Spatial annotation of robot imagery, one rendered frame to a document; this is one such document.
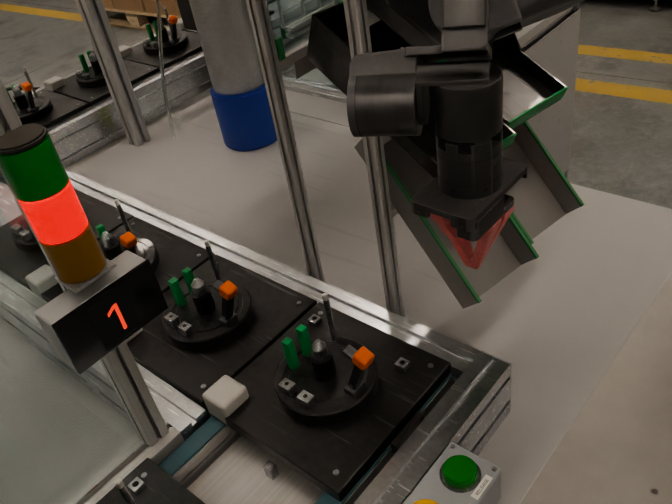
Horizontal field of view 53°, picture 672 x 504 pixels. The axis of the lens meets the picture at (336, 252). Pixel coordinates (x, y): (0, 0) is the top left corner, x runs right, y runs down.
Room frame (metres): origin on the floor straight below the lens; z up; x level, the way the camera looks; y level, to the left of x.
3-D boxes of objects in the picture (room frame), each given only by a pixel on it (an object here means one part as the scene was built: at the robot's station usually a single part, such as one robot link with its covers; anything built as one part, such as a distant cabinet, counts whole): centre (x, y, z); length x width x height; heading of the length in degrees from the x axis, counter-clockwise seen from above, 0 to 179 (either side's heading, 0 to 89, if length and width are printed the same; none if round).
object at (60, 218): (0.58, 0.26, 1.33); 0.05 x 0.05 x 0.05
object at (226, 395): (0.63, 0.05, 1.01); 0.24 x 0.24 x 0.13; 43
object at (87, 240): (0.58, 0.26, 1.28); 0.05 x 0.05 x 0.05
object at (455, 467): (0.46, -0.09, 0.96); 0.04 x 0.04 x 0.02
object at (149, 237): (0.98, 0.38, 1.01); 0.24 x 0.24 x 0.13; 43
